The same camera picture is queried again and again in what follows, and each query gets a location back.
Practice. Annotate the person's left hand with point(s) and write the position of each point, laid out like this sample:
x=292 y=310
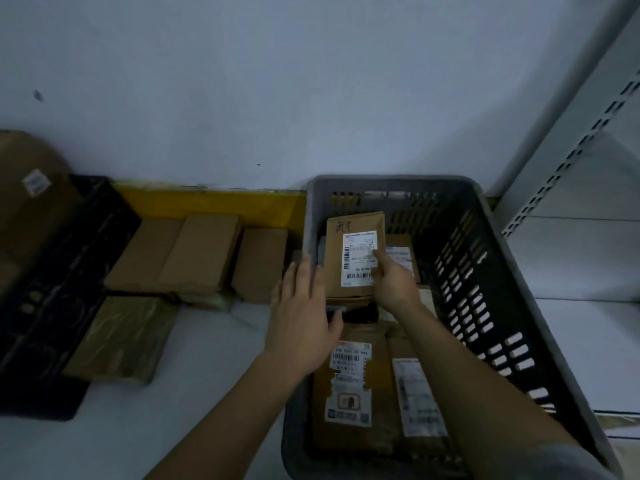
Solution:
x=300 y=324

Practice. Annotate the person's right hand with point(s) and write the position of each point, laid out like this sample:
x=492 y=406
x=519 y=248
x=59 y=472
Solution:
x=397 y=289

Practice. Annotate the person's right thumb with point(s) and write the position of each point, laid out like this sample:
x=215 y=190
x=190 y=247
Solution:
x=382 y=259

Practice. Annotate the person's left thumb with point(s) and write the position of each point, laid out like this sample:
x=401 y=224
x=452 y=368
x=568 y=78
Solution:
x=336 y=322

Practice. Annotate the brown parcel with white label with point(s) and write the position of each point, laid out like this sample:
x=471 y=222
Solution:
x=345 y=229

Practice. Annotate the person's left forearm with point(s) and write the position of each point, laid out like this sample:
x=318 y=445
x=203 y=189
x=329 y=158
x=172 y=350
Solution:
x=225 y=414

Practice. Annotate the person's right forearm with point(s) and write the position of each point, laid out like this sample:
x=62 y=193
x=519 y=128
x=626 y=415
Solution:
x=470 y=394

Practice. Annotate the small brown parcel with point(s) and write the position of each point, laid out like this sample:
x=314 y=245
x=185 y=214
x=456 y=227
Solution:
x=402 y=247

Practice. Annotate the brown parcel with red-trimmed label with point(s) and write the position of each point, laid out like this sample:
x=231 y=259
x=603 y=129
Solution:
x=350 y=389

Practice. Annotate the small cardboard box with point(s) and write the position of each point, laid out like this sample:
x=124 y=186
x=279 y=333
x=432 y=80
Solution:
x=260 y=264

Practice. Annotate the brown parcel with long label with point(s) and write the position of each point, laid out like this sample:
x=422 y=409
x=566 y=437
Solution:
x=417 y=394

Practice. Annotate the grey plastic crate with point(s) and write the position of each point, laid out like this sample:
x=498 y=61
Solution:
x=500 y=304

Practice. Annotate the long cardboard box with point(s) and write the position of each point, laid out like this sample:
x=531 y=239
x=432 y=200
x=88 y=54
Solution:
x=200 y=254

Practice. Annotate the yellow baseboard strip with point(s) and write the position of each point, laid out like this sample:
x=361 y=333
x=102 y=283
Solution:
x=210 y=199

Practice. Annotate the white shelf board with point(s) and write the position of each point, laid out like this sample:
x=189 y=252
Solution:
x=595 y=354
x=580 y=244

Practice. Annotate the flat cardboard box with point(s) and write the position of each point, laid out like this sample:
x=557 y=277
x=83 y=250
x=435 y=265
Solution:
x=140 y=259

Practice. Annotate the white metal shelf upright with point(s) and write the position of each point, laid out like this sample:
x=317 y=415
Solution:
x=565 y=144

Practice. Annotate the tape-wrapped brown parcel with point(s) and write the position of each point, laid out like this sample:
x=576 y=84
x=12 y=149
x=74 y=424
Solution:
x=120 y=339

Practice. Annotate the person's grey sleeve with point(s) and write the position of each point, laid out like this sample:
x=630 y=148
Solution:
x=570 y=464

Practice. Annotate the black plastic crate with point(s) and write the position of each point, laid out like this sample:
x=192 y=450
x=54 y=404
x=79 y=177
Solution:
x=60 y=304

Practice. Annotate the large cardboard box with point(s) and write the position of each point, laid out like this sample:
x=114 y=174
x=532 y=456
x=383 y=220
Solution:
x=30 y=214

